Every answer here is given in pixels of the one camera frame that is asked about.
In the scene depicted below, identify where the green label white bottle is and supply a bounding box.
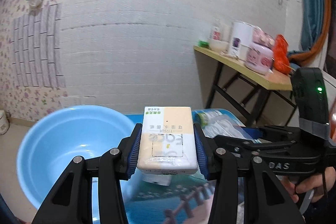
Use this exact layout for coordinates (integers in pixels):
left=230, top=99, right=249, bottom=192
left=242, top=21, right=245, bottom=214
left=194, top=110, right=256, bottom=143

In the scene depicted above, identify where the white and beige tissue pack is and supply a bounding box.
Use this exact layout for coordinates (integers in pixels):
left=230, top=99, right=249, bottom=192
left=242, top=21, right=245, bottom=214
left=137, top=106, right=198, bottom=175

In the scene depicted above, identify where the person's hand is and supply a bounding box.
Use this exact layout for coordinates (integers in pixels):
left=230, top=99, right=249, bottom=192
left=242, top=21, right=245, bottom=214
left=281, top=166, right=335, bottom=203

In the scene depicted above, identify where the scenic picture table mat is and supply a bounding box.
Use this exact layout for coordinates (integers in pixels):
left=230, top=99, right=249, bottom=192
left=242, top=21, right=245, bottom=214
left=121, top=109, right=244, bottom=223

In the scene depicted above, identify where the light blue plastic basin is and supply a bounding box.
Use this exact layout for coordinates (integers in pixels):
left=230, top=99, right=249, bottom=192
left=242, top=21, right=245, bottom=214
left=17, top=105, right=143, bottom=209

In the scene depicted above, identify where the wooden side table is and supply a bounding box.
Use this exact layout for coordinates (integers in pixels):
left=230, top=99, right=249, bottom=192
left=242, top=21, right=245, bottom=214
left=194, top=46, right=297, bottom=126

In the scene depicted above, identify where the orange cloth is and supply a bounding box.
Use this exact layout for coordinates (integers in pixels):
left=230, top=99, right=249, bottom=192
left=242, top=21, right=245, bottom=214
left=287, top=0, right=332, bottom=67

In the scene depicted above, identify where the pink cartoon rice cooker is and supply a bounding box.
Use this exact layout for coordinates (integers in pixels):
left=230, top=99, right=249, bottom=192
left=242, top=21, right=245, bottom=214
left=244, top=26, right=275, bottom=75

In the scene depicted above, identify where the red plastic bag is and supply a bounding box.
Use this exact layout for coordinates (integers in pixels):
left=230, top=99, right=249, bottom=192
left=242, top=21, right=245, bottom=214
left=273, top=34, right=291, bottom=75

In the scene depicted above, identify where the small white trash bin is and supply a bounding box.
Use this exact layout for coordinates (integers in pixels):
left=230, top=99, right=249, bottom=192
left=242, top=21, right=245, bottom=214
left=0, top=110, right=9, bottom=135

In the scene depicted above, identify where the white bowl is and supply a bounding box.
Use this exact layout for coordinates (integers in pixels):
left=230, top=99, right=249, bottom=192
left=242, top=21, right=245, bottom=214
left=209, top=39, right=229, bottom=53

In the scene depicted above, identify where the small green box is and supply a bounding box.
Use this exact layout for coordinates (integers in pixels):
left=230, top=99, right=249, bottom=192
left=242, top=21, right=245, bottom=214
left=198, top=40, right=209, bottom=48

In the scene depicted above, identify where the white cylindrical container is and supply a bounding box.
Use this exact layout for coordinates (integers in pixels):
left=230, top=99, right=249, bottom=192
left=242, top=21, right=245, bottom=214
left=228, top=21, right=254, bottom=60

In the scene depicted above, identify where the red label white bottle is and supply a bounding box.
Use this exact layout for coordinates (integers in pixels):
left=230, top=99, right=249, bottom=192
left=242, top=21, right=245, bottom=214
left=210, top=19, right=222, bottom=40

